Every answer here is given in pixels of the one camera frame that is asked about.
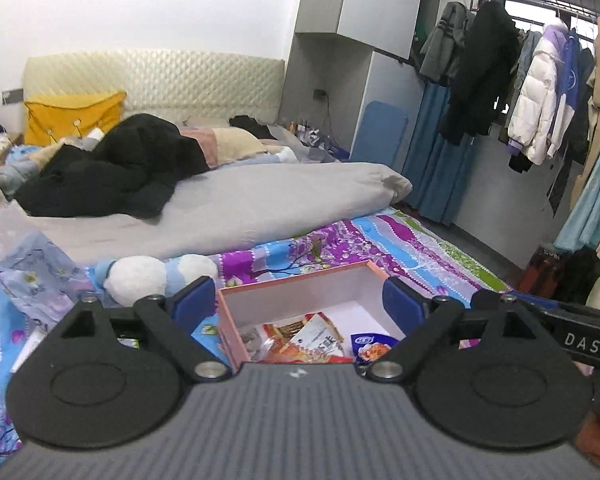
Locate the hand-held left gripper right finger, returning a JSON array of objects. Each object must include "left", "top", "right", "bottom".
[{"left": 367, "top": 277, "right": 541, "bottom": 382}]

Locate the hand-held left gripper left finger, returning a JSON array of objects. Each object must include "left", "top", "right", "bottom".
[{"left": 60, "top": 276, "right": 232, "bottom": 382}]

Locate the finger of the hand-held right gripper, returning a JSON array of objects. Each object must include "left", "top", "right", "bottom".
[{"left": 470, "top": 289, "right": 551, "bottom": 323}]

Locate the blue snack packet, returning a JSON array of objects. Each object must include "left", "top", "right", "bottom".
[{"left": 350, "top": 332, "right": 402, "bottom": 365}]

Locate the small clear brown snack packet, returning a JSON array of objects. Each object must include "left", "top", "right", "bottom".
[{"left": 237, "top": 324, "right": 276, "bottom": 361}]

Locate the red clear-window snack packet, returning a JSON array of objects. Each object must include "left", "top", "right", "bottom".
[{"left": 280, "top": 327, "right": 356, "bottom": 365}]

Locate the pink cardboard box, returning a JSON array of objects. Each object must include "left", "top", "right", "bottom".
[{"left": 215, "top": 260, "right": 411, "bottom": 373}]

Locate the orange snack packet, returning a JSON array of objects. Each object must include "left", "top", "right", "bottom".
[{"left": 262, "top": 311, "right": 341, "bottom": 351}]

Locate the red black bag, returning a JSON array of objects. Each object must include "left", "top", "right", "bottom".
[{"left": 517, "top": 246, "right": 563, "bottom": 301}]

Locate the white blue plush toy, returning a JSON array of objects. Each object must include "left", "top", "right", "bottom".
[{"left": 87, "top": 254, "right": 220, "bottom": 308}]

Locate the floral bed sheet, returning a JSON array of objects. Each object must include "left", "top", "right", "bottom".
[{"left": 0, "top": 207, "right": 513, "bottom": 471}]

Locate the grey duvet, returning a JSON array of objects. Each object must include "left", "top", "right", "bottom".
[{"left": 0, "top": 160, "right": 413, "bottom": 266}]

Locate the light blue hanging garment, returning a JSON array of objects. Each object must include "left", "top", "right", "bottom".
[{"left": 554, "top": 110, "right": 600, "bottom": 256}]

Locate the blue curtain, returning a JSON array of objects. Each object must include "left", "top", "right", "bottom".
[{"left": 401, "top": 82, "right": 481, "bottom": 225}]

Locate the black clothing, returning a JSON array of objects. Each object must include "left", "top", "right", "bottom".
[{"left": 12, "top": 112, "right": 211, "bottom": 220}]

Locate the pink pillow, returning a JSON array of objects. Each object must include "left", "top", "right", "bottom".
[{"left": 180, "top": 127, "right": 221, "bottom": 168}]

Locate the beige pillow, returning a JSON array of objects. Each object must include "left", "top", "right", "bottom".
[{"left": 212, "top": 126, "right": 266, "bottom": 166}]

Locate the light blue plastic bag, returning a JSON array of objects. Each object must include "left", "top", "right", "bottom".
[{"left": 0, "top": 205, "right": 98, "bottom": 333}]

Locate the blue panel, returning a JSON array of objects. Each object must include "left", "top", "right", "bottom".
[{"left": 351, "top": 100, "right": 410, "bottom": 171}]

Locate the small dark clothes heap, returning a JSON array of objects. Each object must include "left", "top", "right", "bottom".
[{"left": 228, "top": 115, "right": 276, "bottom": 140}]

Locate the group of small bottles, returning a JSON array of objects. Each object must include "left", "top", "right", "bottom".
[{"left": 290, "top": 119, "right": 321, "bottom": 142}]

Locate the white purple puffer jacket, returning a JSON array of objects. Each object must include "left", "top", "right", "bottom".
[{"left": 504, "top": 19, "right": 581, "bottom": 167}]

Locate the cream quilted headboard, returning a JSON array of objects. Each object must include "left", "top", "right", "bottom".
[{"left": 22, "top": 49, "right": 286, "bottom": 128}]

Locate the yellow pillow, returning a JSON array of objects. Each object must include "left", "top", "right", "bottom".
[{"left": 24, "top": 91, "right": 128, "bottom": 147}]

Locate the black hanging coat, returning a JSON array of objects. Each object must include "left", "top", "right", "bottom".
[{"left": 439, "top": 0, "right": 522, "bottom": 145}]

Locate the grey striped hanging jacket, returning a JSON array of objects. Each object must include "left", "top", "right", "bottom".
[{"left": 419, "top": 1, "right": 475, "bottom": 85}]

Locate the grey white wardrobe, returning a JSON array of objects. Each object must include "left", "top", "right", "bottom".
[{"left": 279, "top": 0, "right": 428, "bottom": 171}]

